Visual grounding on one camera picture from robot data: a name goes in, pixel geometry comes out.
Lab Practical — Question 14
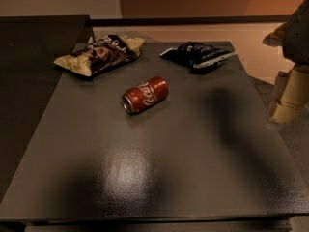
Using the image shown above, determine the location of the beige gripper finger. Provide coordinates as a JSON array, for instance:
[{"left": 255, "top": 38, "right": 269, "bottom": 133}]
[
  {"left": 263, "top": 23, "right": 287, "bottom": 47},
  {"left": 267, "top": 64, "right": 309, "bottom": 130}
]

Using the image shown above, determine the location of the brown chip bag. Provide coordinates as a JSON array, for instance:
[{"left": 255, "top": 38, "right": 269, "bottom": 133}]
[{"left": 54, "top": 35, "right": 145, "bottom": 77}]

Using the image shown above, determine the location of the blue chip bag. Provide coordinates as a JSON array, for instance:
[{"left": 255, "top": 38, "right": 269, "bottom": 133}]
[{"left": 160, "top": 42, "right": 236, "bottom": 73}]

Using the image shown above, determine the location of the red Coca-Cola can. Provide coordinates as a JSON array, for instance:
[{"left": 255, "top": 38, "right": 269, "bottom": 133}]
[{"left": 122, "top": 76, "right": 169, "bottom": 115}]

